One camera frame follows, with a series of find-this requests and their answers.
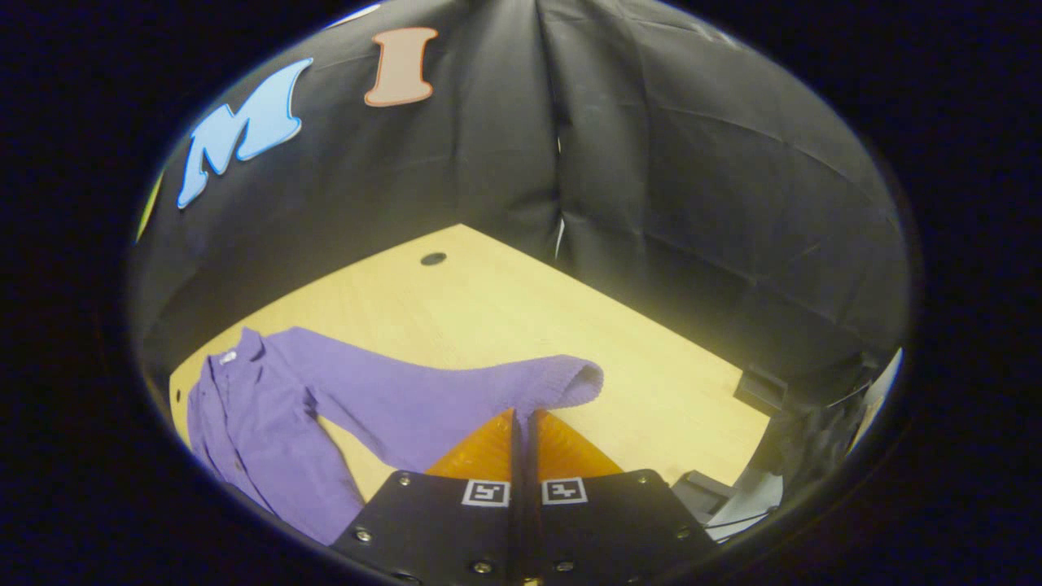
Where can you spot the black table grommet hole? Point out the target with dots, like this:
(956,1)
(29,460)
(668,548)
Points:
(433,259)

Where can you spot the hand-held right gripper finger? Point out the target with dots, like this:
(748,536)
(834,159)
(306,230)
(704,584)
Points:
(533,529)
(516,521)

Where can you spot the purple knit cardigan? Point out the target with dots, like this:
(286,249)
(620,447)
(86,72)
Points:
(391,399)

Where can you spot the light grey object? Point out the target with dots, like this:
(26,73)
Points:
(753,500)

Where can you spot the black box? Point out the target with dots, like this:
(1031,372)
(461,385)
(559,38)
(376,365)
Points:
(761,392)

